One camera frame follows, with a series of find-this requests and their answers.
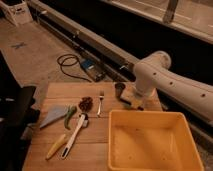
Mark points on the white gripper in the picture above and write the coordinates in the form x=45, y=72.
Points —
x=132, y=92

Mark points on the eraser with black base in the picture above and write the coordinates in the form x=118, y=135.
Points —
x=135, y=103

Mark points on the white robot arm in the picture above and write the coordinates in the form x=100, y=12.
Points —
x=153, y=72

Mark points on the dark small cup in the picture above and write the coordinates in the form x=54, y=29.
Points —
x=119, y=87

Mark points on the silver metal fork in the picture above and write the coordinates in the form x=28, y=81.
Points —
x=101, y=97

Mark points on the yellow plastic tray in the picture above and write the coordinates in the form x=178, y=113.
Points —
x=151, y=141

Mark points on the dark brown pinecone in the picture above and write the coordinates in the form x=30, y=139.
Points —
x=86, y=104

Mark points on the blue power box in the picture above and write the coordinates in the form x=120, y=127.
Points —
x=92, y=70

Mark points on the green chili pepper toy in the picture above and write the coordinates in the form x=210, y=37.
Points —
x=71, y=111

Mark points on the grey triangular cloth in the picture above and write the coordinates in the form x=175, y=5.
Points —
x=55, y=113

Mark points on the white storage crate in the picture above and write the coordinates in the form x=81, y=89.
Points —
x=17, y=14

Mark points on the white handled brush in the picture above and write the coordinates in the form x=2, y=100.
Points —
x=81, y=123

